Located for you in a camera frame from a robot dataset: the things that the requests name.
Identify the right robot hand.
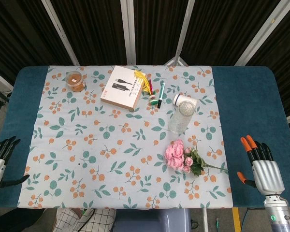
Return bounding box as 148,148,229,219
236,135,286,195

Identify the pink flower bouquet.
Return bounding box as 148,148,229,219
164,139,228,177

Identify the clear glass cup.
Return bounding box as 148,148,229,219
168,100,196,135

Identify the blue table cover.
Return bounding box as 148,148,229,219
0,65,290,210

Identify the checkered white cloth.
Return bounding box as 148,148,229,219
53,208,116,232

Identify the white cylindrical device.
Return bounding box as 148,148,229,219
172,93,199,108

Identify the jar with orange contents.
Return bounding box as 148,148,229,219
65,70,87,92

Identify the grey plastic stool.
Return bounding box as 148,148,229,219
113,208,191,232

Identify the floral patterned tablecloth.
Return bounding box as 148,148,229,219
16,64,233,210

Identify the green marker pen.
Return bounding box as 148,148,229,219
157,82,165,109

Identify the yellow feather shuttlecock toy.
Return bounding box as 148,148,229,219
133,69,158,105

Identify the white tripod stand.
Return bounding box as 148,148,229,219
164,0,189,66

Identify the white cable product box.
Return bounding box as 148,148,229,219
100,65,146,112

